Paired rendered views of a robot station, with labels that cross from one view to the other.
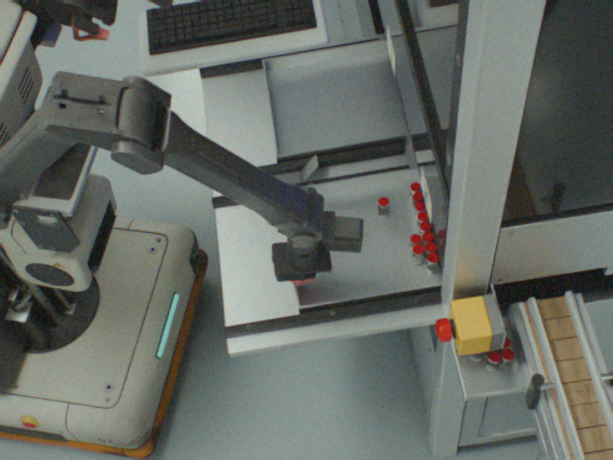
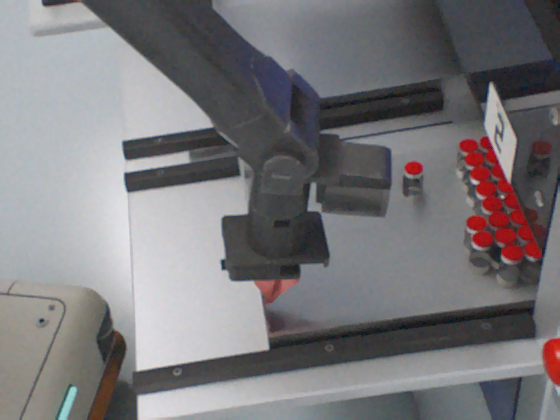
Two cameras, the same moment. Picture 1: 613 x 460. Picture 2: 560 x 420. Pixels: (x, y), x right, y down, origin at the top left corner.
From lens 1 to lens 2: 0.63 m
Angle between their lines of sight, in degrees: 11
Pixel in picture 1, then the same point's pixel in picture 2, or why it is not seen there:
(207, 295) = (123, 402)
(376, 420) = not seen: outside the picture
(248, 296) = (179, 323)
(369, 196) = not seen: hidden behind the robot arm
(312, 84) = (287, 23)
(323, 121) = (305, 70)
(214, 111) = (135, 61)
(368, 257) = (390, 261)
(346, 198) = not seen: hidden behind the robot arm
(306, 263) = (283, 241)
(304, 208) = (285, 100)
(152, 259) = (40, 335)
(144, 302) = (21, 399)
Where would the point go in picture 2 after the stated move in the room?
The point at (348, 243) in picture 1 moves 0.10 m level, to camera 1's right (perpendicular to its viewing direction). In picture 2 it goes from (363, 192) to (476, 174)
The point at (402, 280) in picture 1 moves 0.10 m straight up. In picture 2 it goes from (454, 298) to (460, 236)
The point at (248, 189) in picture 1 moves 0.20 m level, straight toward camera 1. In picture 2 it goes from (177, 21) to (244, 221)
